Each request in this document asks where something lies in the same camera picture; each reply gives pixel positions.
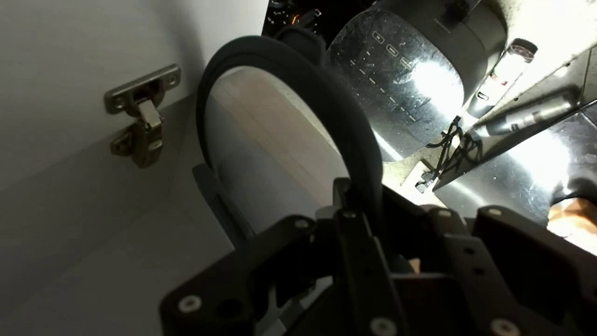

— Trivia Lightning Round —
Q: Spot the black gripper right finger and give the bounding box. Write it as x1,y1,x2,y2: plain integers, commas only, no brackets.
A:
379,184,597,336

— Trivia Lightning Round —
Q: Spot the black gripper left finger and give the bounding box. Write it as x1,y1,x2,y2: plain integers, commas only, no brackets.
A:
159,177,409,336

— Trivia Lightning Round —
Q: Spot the metal cabinet hinge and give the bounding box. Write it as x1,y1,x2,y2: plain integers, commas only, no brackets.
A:
103,61,183,169

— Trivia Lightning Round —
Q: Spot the white-faced cabinet door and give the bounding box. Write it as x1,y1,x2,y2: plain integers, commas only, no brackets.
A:
0,0,271,191

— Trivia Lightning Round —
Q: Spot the glass jar with amber contents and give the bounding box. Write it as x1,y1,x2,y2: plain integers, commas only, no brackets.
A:
547,193,597,255

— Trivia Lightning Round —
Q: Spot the stainless black microwave oven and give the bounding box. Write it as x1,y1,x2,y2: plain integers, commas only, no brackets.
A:
428,42,597,257

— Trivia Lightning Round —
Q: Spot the black air fryer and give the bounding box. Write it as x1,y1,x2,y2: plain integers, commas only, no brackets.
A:
327,0,510,162

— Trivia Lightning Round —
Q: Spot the black kitchen stove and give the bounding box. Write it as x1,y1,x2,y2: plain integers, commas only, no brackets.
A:
262,0,379,40

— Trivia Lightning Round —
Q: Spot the wooden wall cabinet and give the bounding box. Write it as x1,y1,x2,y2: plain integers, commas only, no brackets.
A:
0,91,338,336

